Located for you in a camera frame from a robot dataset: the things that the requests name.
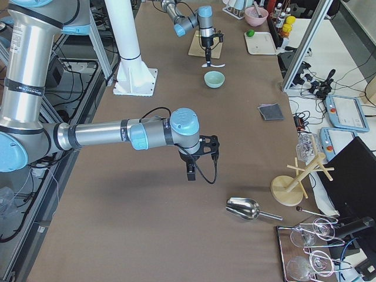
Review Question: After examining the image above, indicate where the white camera post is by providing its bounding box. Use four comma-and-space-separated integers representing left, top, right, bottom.
105, 0, 157, 97

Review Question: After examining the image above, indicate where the metal tube with black cap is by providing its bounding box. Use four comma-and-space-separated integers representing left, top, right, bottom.
253, 2, 263, 18

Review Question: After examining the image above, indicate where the crystal glass dish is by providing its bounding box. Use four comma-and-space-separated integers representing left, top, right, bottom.
296, 133, 321, 163

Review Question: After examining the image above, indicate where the green lime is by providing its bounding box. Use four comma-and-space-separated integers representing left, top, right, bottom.
247, 29, 254, 37

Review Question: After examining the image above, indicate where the cream rabbit tray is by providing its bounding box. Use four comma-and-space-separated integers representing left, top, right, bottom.
244, 32, 277, 55

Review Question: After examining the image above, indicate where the pink bowl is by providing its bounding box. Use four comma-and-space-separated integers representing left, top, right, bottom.
244, 6, 269, 26

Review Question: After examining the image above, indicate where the bamboo cutting board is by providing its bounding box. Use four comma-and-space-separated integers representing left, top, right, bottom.
188, 31, 223, 59

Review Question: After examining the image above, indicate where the aluminium frame post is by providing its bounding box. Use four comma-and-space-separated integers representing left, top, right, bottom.
281, 0, 333, 92

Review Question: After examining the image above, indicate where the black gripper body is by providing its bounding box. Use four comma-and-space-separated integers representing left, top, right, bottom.
179, 148, 202, 173
200, 36, 214, 56

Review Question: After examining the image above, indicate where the black headset stand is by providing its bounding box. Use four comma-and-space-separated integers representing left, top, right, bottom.
277, 46, 311, 77

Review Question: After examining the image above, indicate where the yellow lemon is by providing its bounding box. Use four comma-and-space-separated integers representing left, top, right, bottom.
284, 15, 296, 25

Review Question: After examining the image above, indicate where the white ceramic spoon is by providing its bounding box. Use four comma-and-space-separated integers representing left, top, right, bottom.
202, 62, 225, 68

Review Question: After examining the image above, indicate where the wooden mug tree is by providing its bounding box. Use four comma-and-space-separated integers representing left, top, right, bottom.
270, 151, 334, 206

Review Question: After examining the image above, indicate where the grey folded cloth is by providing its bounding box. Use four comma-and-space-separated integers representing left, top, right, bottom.
258, 103, 284, 121

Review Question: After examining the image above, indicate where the light green bowl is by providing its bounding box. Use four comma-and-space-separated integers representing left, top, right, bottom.
204, 71, 225, 89

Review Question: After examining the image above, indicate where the black monitor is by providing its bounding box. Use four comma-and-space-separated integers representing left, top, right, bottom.
318, 137, 375, 219

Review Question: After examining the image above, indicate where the metal scoop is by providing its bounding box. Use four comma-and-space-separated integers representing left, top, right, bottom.
226, 197, 283, 221

